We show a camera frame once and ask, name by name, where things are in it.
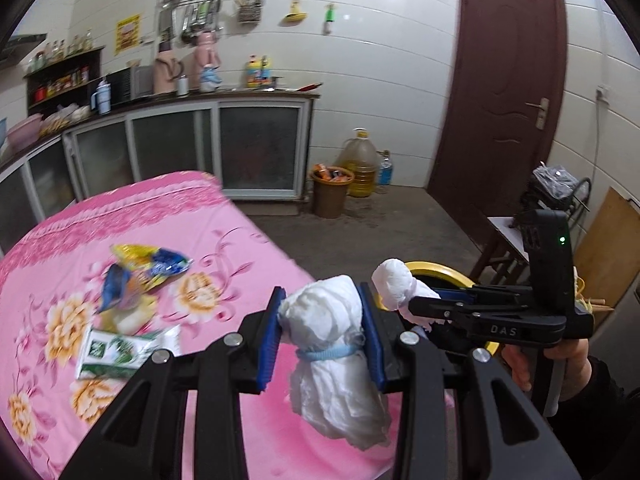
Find microwave oven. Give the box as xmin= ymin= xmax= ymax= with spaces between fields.
xmin=106 ymin=65 xmax=153 ymax=106

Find wire chopstick basket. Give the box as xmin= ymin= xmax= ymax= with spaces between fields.
xmin=234 ymin=0 xmax=264 ymax=25

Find small wooden stool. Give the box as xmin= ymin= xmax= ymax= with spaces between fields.
xmin=469 ymin=217 xmax=529 ymax=285

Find hanging utensil rack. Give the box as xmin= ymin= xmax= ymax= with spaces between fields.
xmin=157 ymin=0 xmax=224 ymax=46

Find yellow foam net piece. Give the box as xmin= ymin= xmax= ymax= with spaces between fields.
xmin=99 ymin=294 xmax=157 ymax=336

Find yellow rimmed trash bin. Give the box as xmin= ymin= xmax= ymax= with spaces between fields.
xmin=378 ymin=261 xmax=474 ymax=344

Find green white milk carton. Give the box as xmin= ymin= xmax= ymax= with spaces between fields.
xmin=75 ymin=326 xmax=181 ymax=380

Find yellow detergent bottles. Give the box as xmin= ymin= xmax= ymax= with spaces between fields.
xmin=245 ymin=55 xmax=272 ymax=89

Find pink floral tablecloth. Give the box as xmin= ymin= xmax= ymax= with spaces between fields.
xmin=1 ymin=171 xmax=400 ymax=479

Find yellow wall hook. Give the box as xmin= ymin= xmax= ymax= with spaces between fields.
xmin=282 ymin=0 xmax=307 ymax=25

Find small white tissue bundle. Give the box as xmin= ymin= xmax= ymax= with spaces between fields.
xmin=371 ymin=259 xmax=441 ymax=333

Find pink thermos left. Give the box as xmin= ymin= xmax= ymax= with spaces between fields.
xmin=153 ymin=41 xmax=183 ymax=94

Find brown waste bucket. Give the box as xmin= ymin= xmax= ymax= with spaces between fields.
xmin=310 ymin=164 xmax=355 ymax=219

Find white tissue bundle blue band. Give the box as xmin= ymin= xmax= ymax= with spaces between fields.
xmin=278 ymin=275 xmax=390 ymax=451

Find large cooking oil jug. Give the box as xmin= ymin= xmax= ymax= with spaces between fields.
xmin=334 ymin=128 xmax=378 ymax=198

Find blue white tumbler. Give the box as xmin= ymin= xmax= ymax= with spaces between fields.
xmin=90 ymin=78 xmax=111 ymax=115

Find kitchen counter glass cabinets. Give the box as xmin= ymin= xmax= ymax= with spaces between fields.
xmin=1 ymin=90 xmax=319 ymax=252

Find pink thermos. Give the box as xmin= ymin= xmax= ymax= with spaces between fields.
xmin=153 ymin=41 xmax=183 ymax=94
xmin=194 ymin=30 xmax=222 ymax=92

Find dark red wooden door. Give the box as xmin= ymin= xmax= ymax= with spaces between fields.
xmin=427 ymin=0 xmax=567 ymax=245

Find wooden board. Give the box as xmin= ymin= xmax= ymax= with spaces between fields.
xmin=574 ymin=188 xmax=640 ymax=308

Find yellow blue snack bag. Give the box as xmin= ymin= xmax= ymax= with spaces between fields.
xmin=111 ymin=244 xmax=192 ymax=292

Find black spice shelf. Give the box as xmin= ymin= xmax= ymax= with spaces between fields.
xmin=24 ymin=46 xmax=104 ymax=117

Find right hand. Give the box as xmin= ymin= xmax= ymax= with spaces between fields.
xmin=499 ymin=337 xmax=594 ymax=402

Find pink thermos right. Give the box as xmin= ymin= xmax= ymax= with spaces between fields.
xmin=194 ymin=30 xmax=222 ymax=92

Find blue orange snack wrapper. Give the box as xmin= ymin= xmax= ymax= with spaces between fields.
xmin=98 ymin=263 xmax=136 ymax=313

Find green white wall bottle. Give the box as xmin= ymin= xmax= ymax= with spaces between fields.
xmin=323 ymin=2 xmax=335 ymax=35

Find small clear plastic bottle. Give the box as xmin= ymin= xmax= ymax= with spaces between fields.
xmin=378 ymin=150 xmax=394 ymax=186

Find pink plastic basin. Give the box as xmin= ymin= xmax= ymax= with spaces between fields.
xmin=6 ymin=113 xmax=42 ymax=153

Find range hood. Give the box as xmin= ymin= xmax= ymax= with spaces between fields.
xmin=1 ymin=34 xmax=47 ymax=65

